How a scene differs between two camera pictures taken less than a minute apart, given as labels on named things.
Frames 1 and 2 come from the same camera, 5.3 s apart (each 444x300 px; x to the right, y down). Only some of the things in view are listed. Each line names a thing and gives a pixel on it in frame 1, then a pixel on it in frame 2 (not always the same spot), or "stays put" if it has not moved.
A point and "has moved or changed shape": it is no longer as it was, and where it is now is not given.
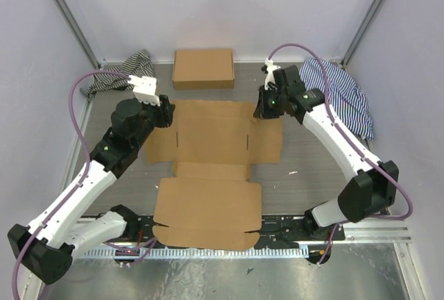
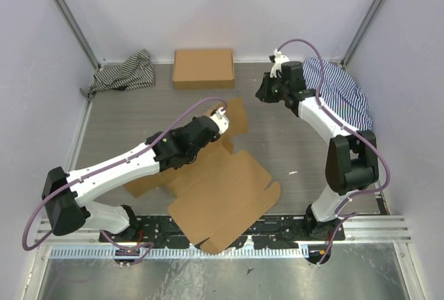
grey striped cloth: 139,65 stays put
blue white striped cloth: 346,97 stays put
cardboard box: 211,203 has moved or changed shape
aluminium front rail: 379,231 stays put
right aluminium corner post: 377,2 stays put
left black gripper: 167,110 to 177,133
